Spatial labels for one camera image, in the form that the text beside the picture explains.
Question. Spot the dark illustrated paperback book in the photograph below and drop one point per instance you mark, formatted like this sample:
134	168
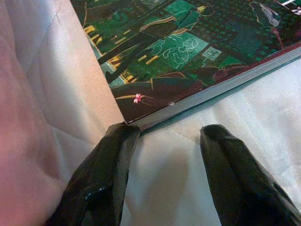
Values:
164	58

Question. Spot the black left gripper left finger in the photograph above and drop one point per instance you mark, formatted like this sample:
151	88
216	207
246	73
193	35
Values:
98	183

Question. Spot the white quilted mattress pad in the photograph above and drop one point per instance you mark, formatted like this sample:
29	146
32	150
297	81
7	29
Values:
169	164

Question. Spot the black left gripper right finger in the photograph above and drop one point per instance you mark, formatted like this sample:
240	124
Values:
240	183

